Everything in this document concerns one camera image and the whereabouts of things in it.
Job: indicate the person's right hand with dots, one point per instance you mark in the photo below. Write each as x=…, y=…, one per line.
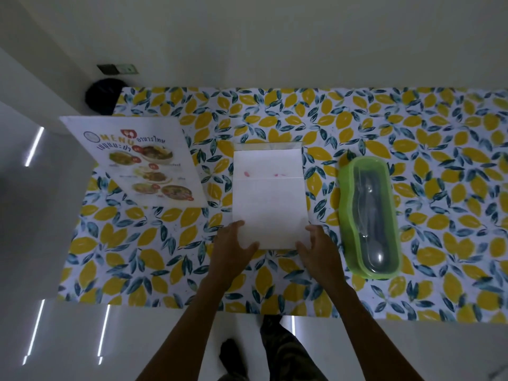
x=325, y=261

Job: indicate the person's left hand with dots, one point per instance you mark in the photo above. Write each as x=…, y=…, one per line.
x=230, y=261

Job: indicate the Chinese food menu stand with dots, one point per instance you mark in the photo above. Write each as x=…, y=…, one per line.
x=272, y=206

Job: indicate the Thai food menu stand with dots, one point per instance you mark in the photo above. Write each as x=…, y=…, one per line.
x=135, y=158

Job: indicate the person's right forearm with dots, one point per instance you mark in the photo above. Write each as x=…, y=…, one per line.
x=369, y=337

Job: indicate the person's left forearm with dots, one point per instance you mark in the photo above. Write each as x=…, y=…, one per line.
x=186, y=337

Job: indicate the person's dark trouser leg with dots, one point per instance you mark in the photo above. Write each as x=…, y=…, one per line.
x=289, y=353

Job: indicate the person's dark shoe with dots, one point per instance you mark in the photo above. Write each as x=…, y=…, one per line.
x=232, y=361

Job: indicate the green cutlery box clear lid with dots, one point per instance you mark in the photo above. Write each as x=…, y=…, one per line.
x=346, y=218

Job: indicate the metal spoon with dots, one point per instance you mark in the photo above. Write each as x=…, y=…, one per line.
x=375, y=249

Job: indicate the lemon patterned tablecloth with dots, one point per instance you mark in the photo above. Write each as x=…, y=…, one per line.
x=436, y=194

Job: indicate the black trash bin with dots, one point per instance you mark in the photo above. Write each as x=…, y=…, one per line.
x=102, y=97

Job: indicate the dark wall socket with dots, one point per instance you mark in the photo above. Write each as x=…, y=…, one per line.
x=117, y=69

